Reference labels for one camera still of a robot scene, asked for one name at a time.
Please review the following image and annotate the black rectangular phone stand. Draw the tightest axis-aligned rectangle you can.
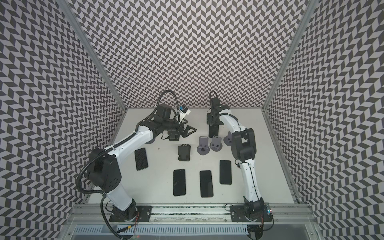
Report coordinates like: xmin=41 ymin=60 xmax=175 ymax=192
xmin=167 ymin=132 xmax=180 ymax=142

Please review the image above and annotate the grey round stand far right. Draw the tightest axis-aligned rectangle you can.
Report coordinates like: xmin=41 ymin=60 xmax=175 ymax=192
xmin=224 ymin=132 xmax=232 ymax=147

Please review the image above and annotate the aluminium front rail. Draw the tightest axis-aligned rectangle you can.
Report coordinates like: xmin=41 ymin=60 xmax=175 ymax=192
xmin=64 ymin=203 xmax=319 ymax=226

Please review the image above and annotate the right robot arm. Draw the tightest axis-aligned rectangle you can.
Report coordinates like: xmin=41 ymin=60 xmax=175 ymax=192
xmin=207 ymin=97 xmax=265 ymax=221

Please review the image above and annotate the grey round stand centre-right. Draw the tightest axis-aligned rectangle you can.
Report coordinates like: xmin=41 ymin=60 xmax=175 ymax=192
xmin=210 ymin=136 xmax=223 ymax=152

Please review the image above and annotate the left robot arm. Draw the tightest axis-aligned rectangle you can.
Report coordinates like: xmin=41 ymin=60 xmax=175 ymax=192
xmin=77 ymin=104 xmax=196 ymax=220

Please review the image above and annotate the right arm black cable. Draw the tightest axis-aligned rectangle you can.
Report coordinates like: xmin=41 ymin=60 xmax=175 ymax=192
xmin=208 ymin=89 xmax=262 ymax=208

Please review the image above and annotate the black folding phone stand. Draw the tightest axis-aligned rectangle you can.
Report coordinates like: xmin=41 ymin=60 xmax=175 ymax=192
xmin=178 ymin=144 xmax=191 ymax=162

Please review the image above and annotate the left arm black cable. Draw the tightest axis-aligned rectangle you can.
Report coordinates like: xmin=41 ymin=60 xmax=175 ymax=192
xmin=74 ymin=89 xmax=181 ymax=240

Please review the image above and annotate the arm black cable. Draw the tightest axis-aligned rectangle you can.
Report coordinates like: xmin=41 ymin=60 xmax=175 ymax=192
xmin=208 ymin=89 xmax=262 ymax=208
xmin=74 ymin=89 xmax=181 ymax=240

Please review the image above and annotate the grey round-base phone stand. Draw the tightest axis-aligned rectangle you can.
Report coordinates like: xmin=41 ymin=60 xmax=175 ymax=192
xmin=146 ymin=138 xmax=156 ymax=145

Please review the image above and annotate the white ribbed vent strip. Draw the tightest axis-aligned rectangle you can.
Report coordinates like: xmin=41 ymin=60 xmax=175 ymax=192
xmin=74 ymin=225 xmax=248 ymax=236

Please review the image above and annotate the black phone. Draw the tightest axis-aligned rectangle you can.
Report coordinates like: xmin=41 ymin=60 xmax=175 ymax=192
xmin=209 ymin=124 xmax=219 ymax=138
xmin=134 ymin=148 xmax=149 ymax=171
xmin=220 ymin=160 xmax=232 ymax=185
xmin=200 ymin=170 xmax=214 ymax=198
xmin=173 ymin=169 xmax=186 ymax=197

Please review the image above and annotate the grey round stand centre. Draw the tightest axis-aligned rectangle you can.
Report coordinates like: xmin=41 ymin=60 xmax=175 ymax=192
xmin=197 ymin=136 xmax=210 ymax=156

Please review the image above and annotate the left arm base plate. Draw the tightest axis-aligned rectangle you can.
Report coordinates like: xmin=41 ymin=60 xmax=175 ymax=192
xmin=109 ymin=206 xmax=153 ymax=223

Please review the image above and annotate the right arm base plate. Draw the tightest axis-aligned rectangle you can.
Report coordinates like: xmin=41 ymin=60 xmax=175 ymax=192
xmin=230 ymin=206 xmax=273 ymax=223

